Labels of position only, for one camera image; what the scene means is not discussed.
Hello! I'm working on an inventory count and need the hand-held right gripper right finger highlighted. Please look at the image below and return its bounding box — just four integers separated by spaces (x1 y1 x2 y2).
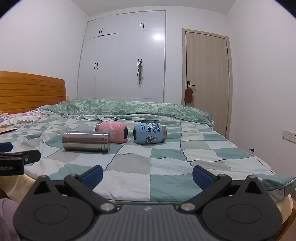
179 165 264 212

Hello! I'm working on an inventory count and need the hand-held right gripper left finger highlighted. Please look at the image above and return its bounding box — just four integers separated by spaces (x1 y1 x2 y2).
32 165 115 215

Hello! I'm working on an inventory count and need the stainless steel cup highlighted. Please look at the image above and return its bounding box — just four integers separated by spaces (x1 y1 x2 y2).
62 131 111 153

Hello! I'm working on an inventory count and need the pink cup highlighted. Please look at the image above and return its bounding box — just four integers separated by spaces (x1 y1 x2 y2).
95 122 128 143

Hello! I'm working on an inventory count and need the blue printed cup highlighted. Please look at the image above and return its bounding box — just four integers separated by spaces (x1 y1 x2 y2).
133 122 167 144

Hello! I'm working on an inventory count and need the purple floral pillow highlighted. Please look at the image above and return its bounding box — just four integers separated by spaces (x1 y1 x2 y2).
0 109 50 128

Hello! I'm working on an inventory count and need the green checkered bedsheet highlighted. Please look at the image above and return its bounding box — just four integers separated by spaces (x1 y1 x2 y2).
0 114 296 202

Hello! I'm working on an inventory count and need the purple cloth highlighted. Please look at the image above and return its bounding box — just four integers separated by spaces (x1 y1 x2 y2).
0 198 22 241

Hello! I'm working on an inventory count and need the wooden headboard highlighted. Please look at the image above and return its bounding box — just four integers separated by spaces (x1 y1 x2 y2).
0 71 66 115

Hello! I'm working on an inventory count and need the green floral quilt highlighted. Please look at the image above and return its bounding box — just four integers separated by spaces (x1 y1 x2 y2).
39 98 215 128

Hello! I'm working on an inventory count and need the cream mattress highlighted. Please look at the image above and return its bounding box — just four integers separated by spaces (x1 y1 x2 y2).
0 173 295 232

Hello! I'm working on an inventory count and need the beige wooden door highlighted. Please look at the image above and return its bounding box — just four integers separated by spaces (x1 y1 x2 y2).
182 28 233 139

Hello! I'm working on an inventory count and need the hanging key bundle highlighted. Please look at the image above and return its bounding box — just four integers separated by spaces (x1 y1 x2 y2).
136 62 144 85

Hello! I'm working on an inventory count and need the white wardrobe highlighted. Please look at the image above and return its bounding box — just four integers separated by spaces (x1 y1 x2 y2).
77 10 167 104

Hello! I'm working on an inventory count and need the brown bag on handle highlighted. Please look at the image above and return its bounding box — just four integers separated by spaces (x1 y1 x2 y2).
184 88 194 105

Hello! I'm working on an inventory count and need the white wall socket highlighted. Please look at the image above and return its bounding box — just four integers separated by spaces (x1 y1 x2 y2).
281 129 296 142

